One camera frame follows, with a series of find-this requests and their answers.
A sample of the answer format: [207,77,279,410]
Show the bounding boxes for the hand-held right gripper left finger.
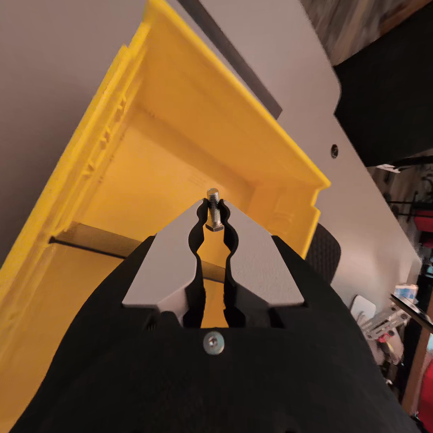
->
[121,198,207,328]

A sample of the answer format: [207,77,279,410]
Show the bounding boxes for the white stand base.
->
[349,294,378,322]

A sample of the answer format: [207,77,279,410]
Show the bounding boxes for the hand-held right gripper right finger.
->
[219,198,306,328]

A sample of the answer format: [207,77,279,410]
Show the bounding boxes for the steel hex bolt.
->
[205,188,224,233]

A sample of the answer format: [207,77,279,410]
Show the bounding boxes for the yellow bin with black divider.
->
[0,0,331,433]

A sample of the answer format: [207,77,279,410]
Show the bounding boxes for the wooden document holder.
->
[401,313,433,418]

